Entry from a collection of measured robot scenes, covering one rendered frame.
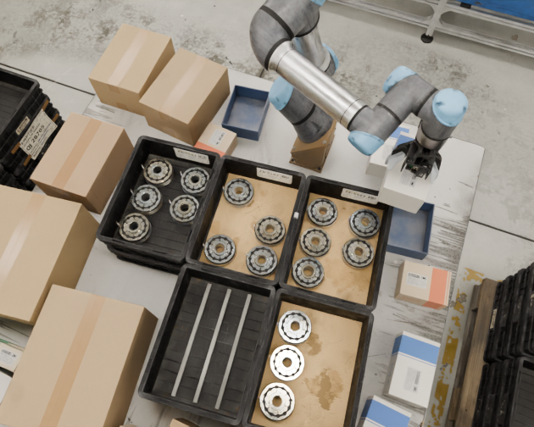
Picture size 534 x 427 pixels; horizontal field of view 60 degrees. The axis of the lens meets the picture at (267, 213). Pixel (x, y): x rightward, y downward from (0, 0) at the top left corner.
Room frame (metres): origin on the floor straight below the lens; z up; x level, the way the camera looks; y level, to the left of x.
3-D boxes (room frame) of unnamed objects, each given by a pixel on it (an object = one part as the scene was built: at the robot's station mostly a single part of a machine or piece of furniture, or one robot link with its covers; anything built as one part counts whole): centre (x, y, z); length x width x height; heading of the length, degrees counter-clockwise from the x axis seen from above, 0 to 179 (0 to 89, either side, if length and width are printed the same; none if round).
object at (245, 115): (1.12, 0.08, 0.74); 0.20 x 0.15 x 0.07; 166
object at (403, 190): (0.65, -0.42, 1.09); 0.20 x 0.12 x 0.09; 159
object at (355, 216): (0.58, -0.33, 0.86); 0.10 x 0.10 x 0.01
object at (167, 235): (0.65, 0.35, 0.87); 0.40 x 0.30 x 0.11; 165
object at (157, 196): (0.67, 0.42, 0.86); 0.10 x 0.10 x 0.01
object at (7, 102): (1.26, 1.26, 0.37); 0.40 x 0.30 x 0.45; 159
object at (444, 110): (0.63, -0.41, 1.41); 0.09 x 0.08 x 0.11; 45
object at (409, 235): (0.62, -0.52, 0.74); 0.20 x 0.15 x 0.07; 165
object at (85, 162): (0.85, 0.68, 0.78); 0.30 x 0.22 x 0.16; 161
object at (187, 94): (1.16, 0.32, 0.78); 0.30 x 0.22 x 0.16; 153
